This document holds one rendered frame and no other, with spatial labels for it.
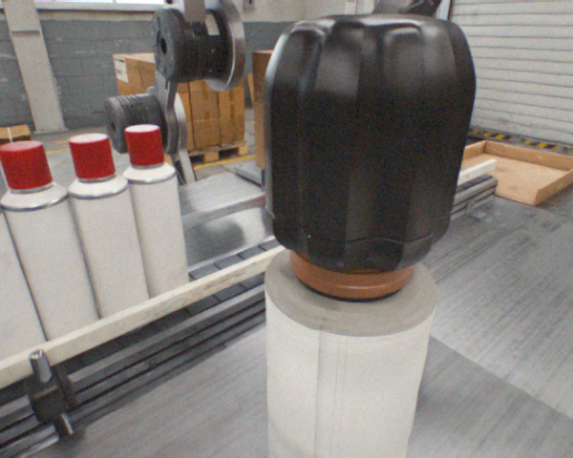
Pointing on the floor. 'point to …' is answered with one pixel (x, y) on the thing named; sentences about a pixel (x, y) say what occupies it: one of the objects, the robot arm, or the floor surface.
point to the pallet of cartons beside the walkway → (194, 92)
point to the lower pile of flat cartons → (8, 136)
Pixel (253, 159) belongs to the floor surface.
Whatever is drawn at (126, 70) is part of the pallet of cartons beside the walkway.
